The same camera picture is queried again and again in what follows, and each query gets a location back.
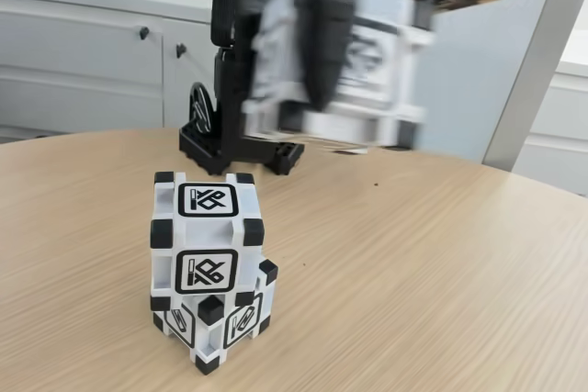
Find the white cube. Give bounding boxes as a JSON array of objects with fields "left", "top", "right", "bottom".
[
  {"left": 152, "top": 258, "right": 280, "bottom": 375},
  {"left": 150, "top": 171, "right": 266, "bottom": 313},
  {"left": 241, "top": 0, "right": 438, "bottom": 151}
]

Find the black round clamp knob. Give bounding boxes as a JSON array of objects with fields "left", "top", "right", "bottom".
[{"left": 185, "top": 81, "right": 216, "bottom": 135}]

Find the white cabinet with doors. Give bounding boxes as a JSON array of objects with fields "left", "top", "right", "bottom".
[{"left": 0, "top": 0, "right": 377, "bottom": 140}]

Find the white drawer cabinet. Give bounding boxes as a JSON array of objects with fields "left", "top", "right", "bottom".
[{"left": 516, "top": 59, "right": 588, "bottom": 196}]

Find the white cube, S-shaped symbol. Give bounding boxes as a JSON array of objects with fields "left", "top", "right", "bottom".
[{"left": 152, "top": 258, "right": 280, "bottom": 375}]

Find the grey metal frame post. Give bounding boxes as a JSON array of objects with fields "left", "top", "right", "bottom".
[{"left": 480, "top": 0, "right": 588, "bottom": 177}]

